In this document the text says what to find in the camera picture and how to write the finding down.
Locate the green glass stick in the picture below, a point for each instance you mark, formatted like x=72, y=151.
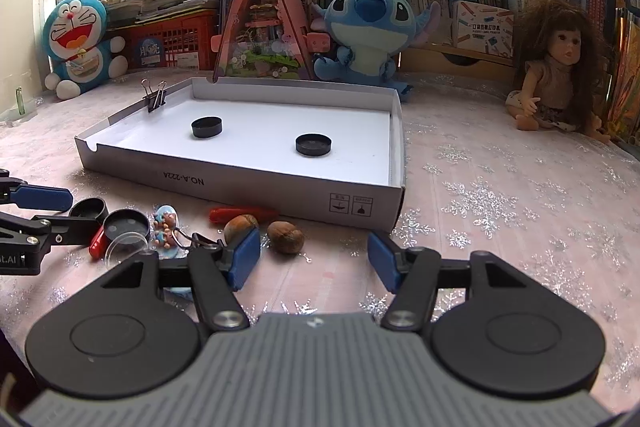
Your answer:
x=20, y=101

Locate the white stationery box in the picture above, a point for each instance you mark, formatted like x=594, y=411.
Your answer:
x=482, y=29

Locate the clear plastic cap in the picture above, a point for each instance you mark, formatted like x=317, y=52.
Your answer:
x=131, y=247

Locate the blue alien plush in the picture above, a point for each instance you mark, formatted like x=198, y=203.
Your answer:
x=367, y=27

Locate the red pen-shaped tool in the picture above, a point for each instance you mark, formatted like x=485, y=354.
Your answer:
x=97, y=244
x=240, y=213

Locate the row of colourful picture books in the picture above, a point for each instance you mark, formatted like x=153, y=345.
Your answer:
x=625, y=77

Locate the wooden drawer unit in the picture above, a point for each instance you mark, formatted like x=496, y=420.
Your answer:
x=450, y=62

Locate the black round cap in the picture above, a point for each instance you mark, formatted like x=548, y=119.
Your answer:
x=313, y=145
x=126, y=224
x=207, y=127
x=90, y=208

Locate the blue robot cat plush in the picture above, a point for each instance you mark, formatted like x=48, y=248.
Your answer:
x=75, y=42

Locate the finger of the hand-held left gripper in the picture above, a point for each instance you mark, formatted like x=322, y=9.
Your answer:
x=42, y=199
x=70, y=229

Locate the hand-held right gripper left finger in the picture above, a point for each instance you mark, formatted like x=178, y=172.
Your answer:
x=244, y=259

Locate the brown walnut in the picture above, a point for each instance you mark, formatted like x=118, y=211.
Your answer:
x=239, y=226
x=286, y=237

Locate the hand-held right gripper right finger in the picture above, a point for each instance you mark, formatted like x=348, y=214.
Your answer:
x=382, y=261

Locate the black binder clip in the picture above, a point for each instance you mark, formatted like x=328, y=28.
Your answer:
x=197, y=242
x=154, y=97

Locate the brown-haired doll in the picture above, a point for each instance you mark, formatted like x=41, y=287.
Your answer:
x=555, y=67

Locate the white cardboard box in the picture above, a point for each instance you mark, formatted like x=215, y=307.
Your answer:
x=250, y=154

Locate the pink triangular miniature house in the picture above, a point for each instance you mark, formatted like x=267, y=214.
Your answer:
x=260, y=22

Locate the red plastic crate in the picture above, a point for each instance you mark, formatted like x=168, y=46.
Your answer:
x=170, y=42

